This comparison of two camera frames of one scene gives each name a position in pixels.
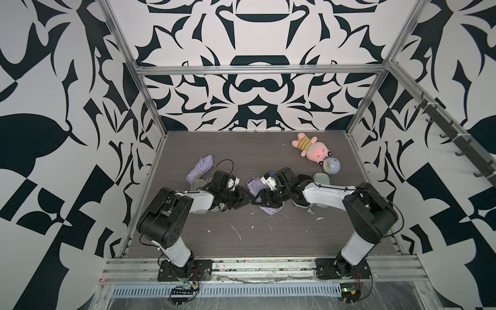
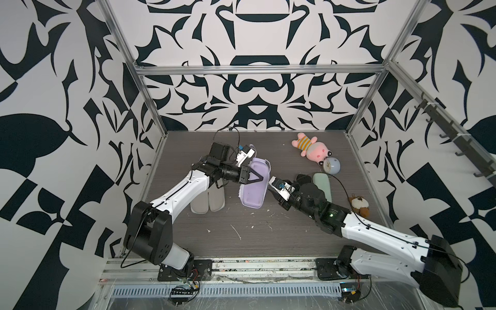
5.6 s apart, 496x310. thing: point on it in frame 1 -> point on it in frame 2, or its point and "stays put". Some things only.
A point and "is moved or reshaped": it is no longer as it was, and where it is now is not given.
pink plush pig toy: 315,152 stays put
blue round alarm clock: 331,165 stays put
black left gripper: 241,198 -> 244,176
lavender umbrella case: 254,185 is moved or reshaped
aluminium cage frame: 290,69 stays put
